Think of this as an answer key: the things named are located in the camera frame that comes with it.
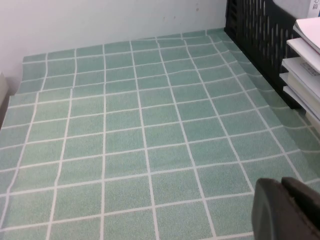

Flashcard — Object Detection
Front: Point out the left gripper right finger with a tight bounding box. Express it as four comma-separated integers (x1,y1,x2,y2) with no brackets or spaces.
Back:
280,176,320,240

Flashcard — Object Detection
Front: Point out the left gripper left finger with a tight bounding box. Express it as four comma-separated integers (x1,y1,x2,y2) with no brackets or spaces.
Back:
251,177,314,240

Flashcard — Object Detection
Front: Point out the AgileX robot photo brochure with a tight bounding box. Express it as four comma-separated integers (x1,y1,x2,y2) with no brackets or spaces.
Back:
286,16,320,76

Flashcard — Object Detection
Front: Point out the black plastic book holder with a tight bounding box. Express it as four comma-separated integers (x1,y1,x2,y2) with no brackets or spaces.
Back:
224,0,305,110

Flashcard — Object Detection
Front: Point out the green checked tablecloth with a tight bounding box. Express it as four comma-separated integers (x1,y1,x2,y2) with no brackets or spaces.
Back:
0,28,320,240

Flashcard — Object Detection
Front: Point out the white sheet with blue print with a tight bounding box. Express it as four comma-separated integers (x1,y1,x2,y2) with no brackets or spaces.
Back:
307,0,320,19

